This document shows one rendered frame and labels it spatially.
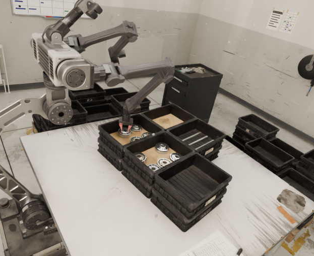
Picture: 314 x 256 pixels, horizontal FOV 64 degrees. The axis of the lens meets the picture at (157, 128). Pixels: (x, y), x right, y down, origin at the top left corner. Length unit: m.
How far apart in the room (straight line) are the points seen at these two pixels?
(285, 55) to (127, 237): 3.98
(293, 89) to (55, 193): 3.98
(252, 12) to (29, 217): 4.54
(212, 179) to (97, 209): 0.75
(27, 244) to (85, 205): 0.60
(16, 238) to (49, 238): 0.22
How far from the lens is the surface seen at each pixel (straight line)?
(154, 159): 1.75
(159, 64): 1.45
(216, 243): 1.57
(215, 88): 3.60
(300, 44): 4.66
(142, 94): 1.66
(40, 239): 2.06
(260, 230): 1.76
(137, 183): 1.67
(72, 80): 1.22
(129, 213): 1.57
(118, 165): 1.79
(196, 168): 1.76
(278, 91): 4.83
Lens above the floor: 1.91
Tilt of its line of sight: 31 degrees down
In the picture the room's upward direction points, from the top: 11 degrees clockwise
